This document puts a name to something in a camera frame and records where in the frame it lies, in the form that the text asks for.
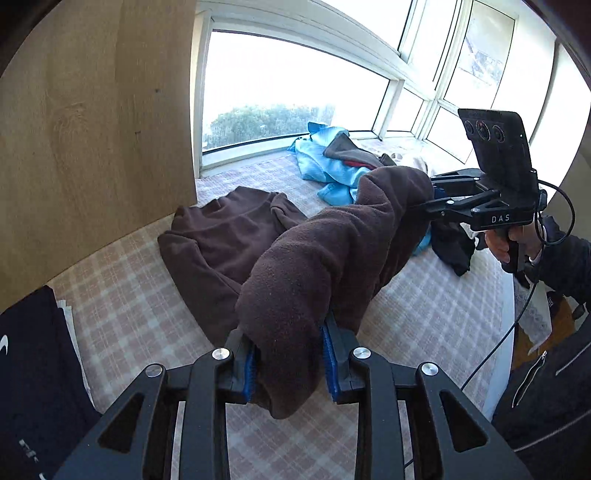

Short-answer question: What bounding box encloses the folded black t-shirt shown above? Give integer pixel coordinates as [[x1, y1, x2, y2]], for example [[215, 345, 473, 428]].
[[0, 285, 102, 480]]

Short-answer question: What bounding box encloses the white lace cloth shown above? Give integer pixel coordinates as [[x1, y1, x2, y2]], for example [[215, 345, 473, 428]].
[[513, 277, 553, 344]]

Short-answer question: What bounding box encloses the light wooden board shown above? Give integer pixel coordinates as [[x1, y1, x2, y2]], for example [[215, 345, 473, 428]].
[[0, 0, 213, 310]]

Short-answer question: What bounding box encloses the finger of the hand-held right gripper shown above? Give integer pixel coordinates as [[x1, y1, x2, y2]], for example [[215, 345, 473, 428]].
[[431, 167, 493, 195], [421, 188, 502, 221]]

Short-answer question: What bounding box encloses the blue striped shirt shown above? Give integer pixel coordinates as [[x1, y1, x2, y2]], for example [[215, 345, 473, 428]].
[[288, 121, 432, 257]]

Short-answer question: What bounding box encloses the white knit garment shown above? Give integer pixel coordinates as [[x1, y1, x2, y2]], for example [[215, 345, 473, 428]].
[[365, 138, 431, 175]]

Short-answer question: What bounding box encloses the person's right forearm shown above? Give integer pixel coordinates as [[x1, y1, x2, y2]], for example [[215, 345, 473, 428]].
[[526, 217, 591, 298]]

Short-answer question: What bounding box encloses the pink plaid blanket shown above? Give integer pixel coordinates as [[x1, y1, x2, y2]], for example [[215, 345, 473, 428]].
[[46, 152, 515, 480]]

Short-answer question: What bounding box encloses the person's black zip jacket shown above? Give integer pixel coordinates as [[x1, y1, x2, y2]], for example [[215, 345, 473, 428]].
[[492, 235, 591, 480]]

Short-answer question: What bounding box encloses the person's right hand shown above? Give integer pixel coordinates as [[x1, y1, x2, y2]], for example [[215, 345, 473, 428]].
[[485, 225, 544, 269]]

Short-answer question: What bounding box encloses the white window frame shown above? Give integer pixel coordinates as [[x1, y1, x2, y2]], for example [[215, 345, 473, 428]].
[[191, 0, 591, 181]]

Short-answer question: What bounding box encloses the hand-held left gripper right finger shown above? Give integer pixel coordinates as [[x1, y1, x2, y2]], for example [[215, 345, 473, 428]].
[[321, 314, 534, 480]]

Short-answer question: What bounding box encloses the black garment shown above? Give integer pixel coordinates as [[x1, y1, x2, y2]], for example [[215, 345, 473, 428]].
[[429, 219, 476, 277]]

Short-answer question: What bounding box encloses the grey garment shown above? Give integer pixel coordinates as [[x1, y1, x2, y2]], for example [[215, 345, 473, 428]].
[[323, 131, 398, 169]]

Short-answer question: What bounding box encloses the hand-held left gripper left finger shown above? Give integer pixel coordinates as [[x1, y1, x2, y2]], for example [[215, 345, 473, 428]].
[[54, 329, 259, 480]]

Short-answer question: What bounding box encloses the brown fleece sweater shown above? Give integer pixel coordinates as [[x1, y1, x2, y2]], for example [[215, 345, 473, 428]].
[[157, 166, 435, 421]]

